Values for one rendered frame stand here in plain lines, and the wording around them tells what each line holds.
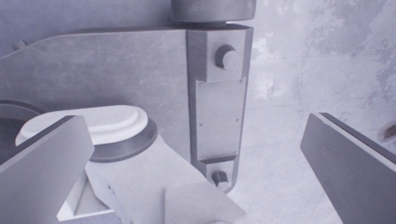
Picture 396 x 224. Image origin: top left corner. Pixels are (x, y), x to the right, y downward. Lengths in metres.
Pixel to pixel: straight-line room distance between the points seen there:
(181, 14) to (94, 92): 0.25
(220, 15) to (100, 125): 0.30
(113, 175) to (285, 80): 0.65
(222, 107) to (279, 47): 0.33
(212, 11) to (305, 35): 0.43
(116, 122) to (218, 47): 0.24
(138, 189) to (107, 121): 0.13
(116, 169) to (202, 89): 0.25
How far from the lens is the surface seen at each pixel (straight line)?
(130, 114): 0.37
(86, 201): 0.50
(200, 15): 0.44
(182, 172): 0.31
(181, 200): 0.26
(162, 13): 0.62
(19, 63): 0.53
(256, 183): 1.07
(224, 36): 0.43
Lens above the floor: 0.61
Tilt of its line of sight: 60 degrees down
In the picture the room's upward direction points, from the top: 157 degrees clockwise
